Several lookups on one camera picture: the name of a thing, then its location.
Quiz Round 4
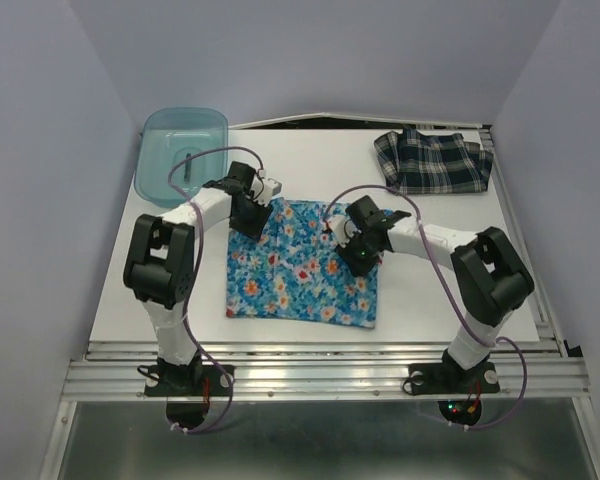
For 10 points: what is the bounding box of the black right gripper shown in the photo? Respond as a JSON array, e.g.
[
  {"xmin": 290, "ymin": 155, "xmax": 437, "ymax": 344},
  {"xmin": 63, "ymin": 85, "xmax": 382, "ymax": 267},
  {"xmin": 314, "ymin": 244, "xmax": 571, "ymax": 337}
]
[{"xmin": 333, "ymin": 231, "xmax": 382, "ymax": 279}]

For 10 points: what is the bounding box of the blue floral skirt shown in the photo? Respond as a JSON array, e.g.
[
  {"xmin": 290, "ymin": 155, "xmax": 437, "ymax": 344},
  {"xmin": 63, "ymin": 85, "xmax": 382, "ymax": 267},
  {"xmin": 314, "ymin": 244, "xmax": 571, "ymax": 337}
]
[{"xmin": 226, "ymin": 198, "xmax": 378, "ymax": 330}]

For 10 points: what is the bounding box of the navy plaid pleated skirt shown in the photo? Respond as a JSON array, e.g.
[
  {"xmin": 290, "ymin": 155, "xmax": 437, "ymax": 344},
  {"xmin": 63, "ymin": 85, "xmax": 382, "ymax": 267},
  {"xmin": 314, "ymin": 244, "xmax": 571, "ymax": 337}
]
[{"xmin": 373, "ymin": 128, "xmax": 494, "ymax": 196}]

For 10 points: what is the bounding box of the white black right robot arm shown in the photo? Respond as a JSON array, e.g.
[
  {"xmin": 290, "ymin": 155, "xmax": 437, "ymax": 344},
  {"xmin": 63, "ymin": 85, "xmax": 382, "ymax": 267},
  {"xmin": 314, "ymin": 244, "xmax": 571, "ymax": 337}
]
[{"xmin": 325, "ymin": 195, "xmax": 535, "ymax": 390}]

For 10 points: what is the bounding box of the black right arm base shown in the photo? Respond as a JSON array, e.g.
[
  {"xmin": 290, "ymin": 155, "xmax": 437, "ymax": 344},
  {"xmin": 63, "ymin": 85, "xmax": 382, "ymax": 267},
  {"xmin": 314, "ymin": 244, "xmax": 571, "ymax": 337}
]
[{"xmin": 402, "ymin": 351, "xmax": 500, "ymax": 396}]

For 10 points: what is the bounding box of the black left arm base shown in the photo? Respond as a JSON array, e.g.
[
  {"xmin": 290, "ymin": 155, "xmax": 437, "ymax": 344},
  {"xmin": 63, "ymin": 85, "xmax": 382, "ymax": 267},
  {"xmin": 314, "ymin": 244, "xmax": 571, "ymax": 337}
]
[{"xmin": 136, "ymin": 364, "xmax": 230, "ymax": 398}]

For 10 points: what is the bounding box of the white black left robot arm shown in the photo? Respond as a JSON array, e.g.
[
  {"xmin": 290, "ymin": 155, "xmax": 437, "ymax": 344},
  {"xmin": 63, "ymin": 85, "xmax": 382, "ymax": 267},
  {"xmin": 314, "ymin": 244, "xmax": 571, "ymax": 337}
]
[{"xmin": 123, "ymin": 162, "xmax": 282, "ymax": 394}]

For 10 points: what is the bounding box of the clear blue plastic bin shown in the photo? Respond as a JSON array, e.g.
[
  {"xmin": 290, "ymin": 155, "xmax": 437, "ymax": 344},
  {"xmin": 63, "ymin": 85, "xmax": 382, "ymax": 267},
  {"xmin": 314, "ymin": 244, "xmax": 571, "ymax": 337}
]
[{"xmin": 134, "ymin": 107, "xmax": 228, "ymax": 209}]

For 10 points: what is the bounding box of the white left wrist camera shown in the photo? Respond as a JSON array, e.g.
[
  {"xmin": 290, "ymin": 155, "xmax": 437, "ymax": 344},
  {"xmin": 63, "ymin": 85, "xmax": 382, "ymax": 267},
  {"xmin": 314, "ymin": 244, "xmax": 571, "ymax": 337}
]
[{"xmin": 251, "ymin": 169, "xmax": 282, "ymax": 206}]

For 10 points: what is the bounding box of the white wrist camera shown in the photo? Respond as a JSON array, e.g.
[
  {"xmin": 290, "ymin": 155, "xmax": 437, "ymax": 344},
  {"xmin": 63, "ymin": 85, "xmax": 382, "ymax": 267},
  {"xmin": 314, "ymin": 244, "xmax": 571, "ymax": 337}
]
[
  {"xmin": 251, "ymin": 169, "xmax": 282, "ymax": 206},
  {"xmin": 326, "ymin": 215, "xmax": 356, "ymax": 246}
]

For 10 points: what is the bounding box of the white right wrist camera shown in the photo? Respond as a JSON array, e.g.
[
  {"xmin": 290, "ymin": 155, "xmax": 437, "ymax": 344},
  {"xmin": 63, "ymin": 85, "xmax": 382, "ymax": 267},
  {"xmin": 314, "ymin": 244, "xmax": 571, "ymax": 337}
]
[{"xmin": 326, "ymin": 215, "xmax": 356, "ymax": 246}]

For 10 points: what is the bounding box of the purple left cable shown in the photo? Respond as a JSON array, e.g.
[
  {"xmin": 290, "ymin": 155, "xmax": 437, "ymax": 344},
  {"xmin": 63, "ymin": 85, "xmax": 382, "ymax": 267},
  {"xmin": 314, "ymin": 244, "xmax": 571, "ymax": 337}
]
[{"xmin": 167, "ymin": 145, "xmax": 266, "ymax": 436}]

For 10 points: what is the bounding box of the aluminium table frame rail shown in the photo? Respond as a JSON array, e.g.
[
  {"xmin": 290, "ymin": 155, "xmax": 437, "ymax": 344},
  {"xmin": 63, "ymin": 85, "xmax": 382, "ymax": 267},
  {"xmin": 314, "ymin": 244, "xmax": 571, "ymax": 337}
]
[{"xmin": 37, "ymin": 117, "xmax": 600, "ymax": 480}]

